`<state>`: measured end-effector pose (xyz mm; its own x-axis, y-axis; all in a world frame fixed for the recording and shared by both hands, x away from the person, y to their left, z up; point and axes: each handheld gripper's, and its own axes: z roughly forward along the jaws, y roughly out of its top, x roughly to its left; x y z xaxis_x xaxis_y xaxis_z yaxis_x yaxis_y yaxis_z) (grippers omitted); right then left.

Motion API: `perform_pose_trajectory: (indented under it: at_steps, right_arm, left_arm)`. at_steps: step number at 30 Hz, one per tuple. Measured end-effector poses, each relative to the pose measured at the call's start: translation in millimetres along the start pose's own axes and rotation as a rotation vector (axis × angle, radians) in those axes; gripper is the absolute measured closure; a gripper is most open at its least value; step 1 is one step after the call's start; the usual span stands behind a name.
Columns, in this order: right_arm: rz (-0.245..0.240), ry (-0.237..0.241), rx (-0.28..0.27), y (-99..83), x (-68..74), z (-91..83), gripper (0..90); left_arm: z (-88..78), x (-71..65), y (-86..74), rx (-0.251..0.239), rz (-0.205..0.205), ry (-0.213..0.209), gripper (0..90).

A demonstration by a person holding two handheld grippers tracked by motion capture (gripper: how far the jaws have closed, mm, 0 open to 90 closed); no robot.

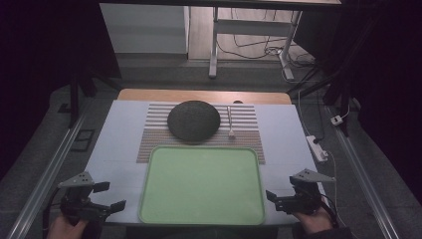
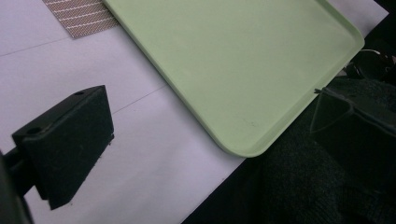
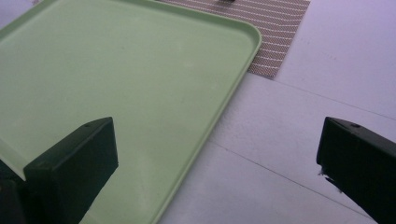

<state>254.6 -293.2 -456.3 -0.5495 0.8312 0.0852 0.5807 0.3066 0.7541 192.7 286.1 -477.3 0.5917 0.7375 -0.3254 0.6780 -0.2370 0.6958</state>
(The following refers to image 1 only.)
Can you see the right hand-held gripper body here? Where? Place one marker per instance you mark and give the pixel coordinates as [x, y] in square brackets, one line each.
[305, 199]

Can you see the black floor frame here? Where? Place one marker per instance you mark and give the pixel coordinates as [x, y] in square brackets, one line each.
[83, 140]

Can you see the striped placemat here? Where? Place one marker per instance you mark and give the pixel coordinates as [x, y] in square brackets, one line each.
[245, 146]

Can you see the person's left hand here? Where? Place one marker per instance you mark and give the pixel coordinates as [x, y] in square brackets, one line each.
[64, 229]

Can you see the metal floor rail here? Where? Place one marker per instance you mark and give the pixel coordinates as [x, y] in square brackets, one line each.
[46, 179]
[361, 179]

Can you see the dark grey round plate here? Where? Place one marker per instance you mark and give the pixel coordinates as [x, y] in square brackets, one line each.
[193, 120]

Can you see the green tray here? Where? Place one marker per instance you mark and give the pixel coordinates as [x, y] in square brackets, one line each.
[202, 186]

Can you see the white cabinet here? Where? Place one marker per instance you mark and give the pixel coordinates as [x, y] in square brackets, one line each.
[146, 28]

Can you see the person's right hand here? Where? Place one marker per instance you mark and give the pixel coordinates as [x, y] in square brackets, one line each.
[315, 222]

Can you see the black stand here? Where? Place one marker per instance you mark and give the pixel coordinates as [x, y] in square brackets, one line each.
[74, 99]
[338, 96]

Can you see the white desk frame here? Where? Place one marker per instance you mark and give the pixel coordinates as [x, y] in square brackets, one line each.
[247, 27]

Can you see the small dark round object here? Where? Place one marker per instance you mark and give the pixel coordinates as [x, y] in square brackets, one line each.
[237, 102]

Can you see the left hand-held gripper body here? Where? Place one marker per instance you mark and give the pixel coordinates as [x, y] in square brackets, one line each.
[79, 207]

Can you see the small white adapter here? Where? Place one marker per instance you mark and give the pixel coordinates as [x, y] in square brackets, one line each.
[336, 120]

